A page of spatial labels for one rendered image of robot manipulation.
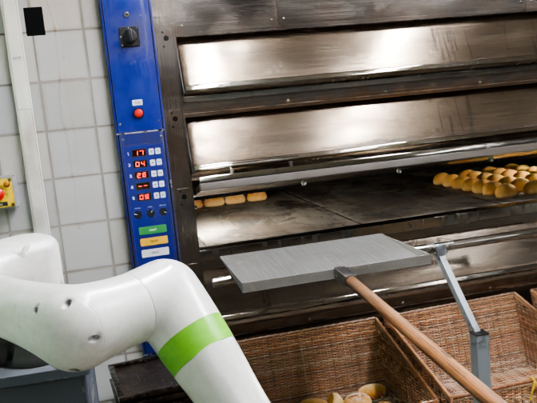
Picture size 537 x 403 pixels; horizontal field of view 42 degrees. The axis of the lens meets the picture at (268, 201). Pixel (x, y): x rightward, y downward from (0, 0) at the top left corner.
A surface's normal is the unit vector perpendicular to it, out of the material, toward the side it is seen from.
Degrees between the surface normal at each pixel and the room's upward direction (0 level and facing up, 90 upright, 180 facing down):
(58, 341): 85
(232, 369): 57
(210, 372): 68
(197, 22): 90
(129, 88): 90
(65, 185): 90
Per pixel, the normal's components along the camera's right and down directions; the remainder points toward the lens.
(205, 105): 0.25, 0.12
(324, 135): 0.20, -0.22
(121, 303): 0.65, -0.45
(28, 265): 0.73, -0.06
